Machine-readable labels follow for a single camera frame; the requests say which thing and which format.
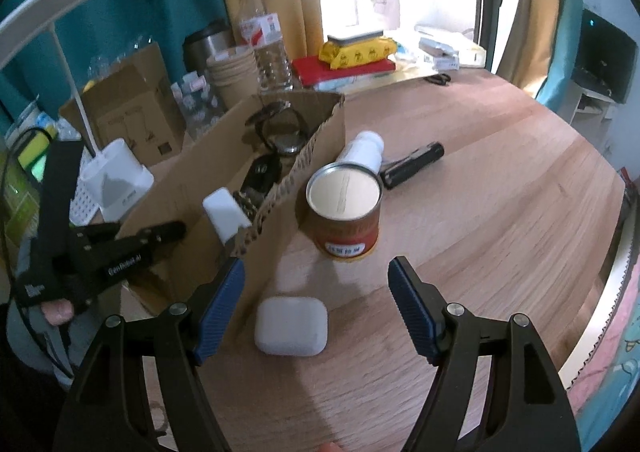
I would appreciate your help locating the light blue printed blanket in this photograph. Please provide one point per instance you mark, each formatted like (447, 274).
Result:
(625, 362)

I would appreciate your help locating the white plastic bottle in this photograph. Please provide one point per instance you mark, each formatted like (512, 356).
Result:
(362, 149)

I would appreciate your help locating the person's right hand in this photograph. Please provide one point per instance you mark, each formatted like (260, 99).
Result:
(329, 447)

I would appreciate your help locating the clear water bottle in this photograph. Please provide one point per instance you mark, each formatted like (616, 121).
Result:
(265, 42)

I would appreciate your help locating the black scissors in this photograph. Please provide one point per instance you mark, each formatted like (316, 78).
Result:
(439, 78)

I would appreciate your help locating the green carton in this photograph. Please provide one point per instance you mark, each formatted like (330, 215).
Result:
(17, 202)

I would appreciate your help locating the person's grey clothing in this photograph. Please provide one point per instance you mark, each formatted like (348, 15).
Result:
(30, 337)

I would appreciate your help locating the small white box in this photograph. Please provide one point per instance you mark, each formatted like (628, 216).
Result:
(440, 54)

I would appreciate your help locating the white earbuds case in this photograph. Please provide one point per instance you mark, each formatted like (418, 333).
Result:
(291, 327)

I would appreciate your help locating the brown printed cardboard box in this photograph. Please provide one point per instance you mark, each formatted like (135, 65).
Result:
(135, 107)

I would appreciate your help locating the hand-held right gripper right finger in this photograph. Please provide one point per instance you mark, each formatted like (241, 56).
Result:
(415, 307)

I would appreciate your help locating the black television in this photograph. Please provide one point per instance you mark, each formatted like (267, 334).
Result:
(607, 57)

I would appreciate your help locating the yellow printed packet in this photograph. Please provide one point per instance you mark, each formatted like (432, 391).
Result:
(357, 54)

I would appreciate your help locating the clear plastic bag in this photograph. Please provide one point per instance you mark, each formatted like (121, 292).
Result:
(115, 57)

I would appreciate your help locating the person's left hand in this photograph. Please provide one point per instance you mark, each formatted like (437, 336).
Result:
(57, 312)

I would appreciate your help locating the red tin can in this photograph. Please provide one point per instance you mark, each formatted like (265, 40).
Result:
(345, 212)

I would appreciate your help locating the white serrated edge strip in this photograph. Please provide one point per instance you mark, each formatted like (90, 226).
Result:
(617, 262)

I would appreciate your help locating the steel thermos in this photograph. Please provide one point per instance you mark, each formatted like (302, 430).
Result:
(207, 47)

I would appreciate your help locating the white plastic basket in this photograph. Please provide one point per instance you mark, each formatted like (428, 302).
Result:
(85, 197)

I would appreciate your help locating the white desk lamp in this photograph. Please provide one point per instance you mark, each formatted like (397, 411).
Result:
(117, 177)

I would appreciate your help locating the narrow teal curtain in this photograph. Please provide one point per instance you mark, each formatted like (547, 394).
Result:
(567, 32)

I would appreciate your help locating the stack of paper cups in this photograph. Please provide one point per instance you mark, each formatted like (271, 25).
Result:
(235, 77)

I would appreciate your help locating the white television stand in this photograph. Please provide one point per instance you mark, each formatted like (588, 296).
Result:
(590, 107)

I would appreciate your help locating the pile of papers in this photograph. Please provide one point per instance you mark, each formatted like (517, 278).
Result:
(415, 57)

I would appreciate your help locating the black flashlight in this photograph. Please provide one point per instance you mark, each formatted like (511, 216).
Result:
(412, 164)

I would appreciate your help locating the black car key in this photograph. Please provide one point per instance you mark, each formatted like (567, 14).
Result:
(262, 174)

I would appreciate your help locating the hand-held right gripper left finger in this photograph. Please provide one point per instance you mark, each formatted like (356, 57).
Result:
(220, 312)

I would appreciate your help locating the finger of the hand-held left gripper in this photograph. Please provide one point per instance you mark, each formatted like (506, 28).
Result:
(125, 264)
(97, 233)

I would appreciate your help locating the yellow green sponge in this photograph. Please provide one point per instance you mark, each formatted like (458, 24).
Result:
(35, 152)

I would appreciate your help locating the red book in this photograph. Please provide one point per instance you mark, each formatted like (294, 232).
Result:
(325, 68)

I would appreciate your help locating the white rectangular block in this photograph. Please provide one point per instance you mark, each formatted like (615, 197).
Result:
(226, 212)

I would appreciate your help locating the white flat device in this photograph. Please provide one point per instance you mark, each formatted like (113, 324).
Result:
(355, 36)

